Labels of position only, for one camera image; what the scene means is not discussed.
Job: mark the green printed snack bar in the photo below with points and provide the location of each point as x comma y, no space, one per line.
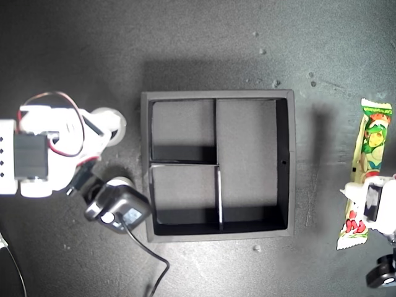
372,139

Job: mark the small white piece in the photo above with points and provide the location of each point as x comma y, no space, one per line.
2,242

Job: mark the large white tape roll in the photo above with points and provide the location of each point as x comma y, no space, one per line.
119,119

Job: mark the black compartment tray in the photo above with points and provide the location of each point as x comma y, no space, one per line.
247,154

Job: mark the small white tape roll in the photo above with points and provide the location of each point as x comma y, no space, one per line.
123,180

